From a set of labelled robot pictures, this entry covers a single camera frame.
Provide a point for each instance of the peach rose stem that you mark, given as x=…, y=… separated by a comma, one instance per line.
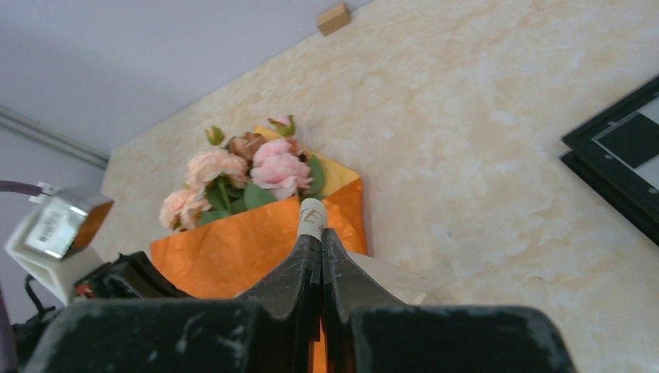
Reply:
x=182, y=209

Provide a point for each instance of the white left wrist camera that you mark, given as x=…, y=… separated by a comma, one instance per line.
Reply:
x=52, y=243

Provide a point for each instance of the orange yellow wrapping paper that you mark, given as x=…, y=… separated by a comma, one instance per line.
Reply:
x=228, y=253

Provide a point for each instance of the pink brown rose stem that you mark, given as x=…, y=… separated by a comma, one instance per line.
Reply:
x=217, y=168

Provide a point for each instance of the aluminium frame rail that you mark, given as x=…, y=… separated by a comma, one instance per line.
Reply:
x=32, y=130

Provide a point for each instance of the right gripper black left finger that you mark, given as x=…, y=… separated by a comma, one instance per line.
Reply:
x=271, y=327

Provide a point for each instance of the pink cream rose stem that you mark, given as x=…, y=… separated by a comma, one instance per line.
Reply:
x=246, y=146

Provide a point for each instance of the cream printed ribbon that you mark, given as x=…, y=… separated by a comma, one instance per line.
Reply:
x=363, y=274

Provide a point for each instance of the black silver chessboard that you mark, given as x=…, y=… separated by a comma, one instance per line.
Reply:
x=616, y=154

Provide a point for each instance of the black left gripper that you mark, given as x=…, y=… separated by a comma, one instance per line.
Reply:
x=129, y=276

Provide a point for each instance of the small wooden block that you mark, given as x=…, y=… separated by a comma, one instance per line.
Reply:
x=333, y=19

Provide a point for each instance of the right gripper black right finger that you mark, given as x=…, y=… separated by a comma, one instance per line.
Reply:
x=381, y=334

